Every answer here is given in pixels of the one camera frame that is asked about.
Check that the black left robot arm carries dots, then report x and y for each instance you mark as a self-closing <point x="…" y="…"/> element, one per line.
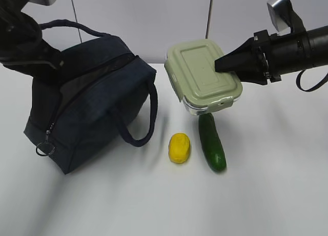
<point x="18" y="28"/>

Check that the yellow lemon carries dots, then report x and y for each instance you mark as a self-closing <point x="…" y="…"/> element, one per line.
<point x="179" y="148"/>

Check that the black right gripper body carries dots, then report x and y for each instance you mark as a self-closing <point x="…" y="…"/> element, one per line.
<point x="283" y="53"/>

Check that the green cucumber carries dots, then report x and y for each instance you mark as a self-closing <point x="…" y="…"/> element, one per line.
<point x="211" y="143"/>

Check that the dark blue lunch bag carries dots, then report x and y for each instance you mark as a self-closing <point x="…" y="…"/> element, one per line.
<point x="104" y="90"/>

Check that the green lid glass container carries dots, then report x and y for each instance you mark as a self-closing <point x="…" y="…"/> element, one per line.
<point x="190" y="67"/>

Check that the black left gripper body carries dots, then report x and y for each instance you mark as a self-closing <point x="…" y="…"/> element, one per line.
<point x="39" y="60"/>

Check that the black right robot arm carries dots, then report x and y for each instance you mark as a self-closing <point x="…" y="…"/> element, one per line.
<point x="318" y="43"/>

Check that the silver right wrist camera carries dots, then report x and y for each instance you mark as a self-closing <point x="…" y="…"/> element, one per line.
<point x="280" y="11"/>

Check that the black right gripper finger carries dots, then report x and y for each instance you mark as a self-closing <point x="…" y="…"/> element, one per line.
<point x="251" y="73"/>
<point x="241" y="59"/>

